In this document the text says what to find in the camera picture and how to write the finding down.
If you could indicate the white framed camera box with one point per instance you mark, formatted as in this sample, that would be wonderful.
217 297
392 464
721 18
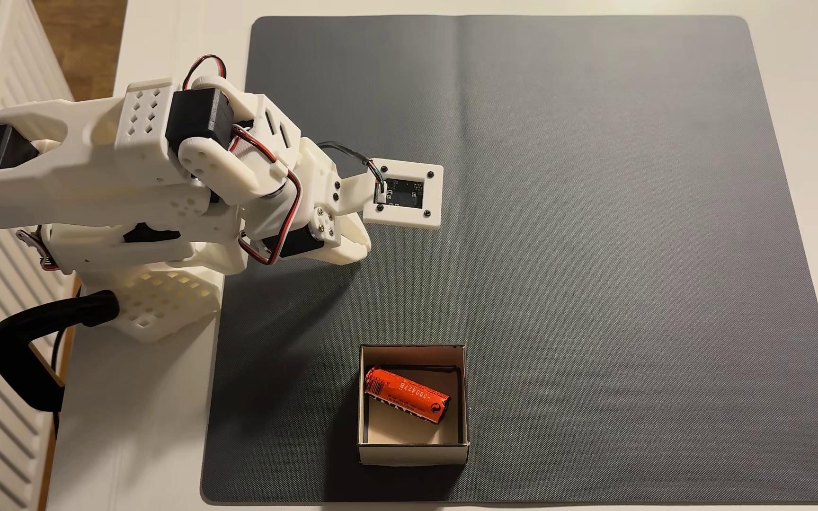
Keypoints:
429 211

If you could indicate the black table clamp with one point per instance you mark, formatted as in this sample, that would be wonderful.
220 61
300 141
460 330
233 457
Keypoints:
11 355

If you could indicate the red candy roll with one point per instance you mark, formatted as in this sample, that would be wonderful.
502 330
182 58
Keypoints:
407 394

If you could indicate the grey table mat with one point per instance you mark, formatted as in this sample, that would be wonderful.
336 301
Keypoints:
593 177

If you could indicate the small open cardboard box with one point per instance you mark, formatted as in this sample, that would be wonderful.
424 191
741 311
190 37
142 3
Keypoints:
395 443

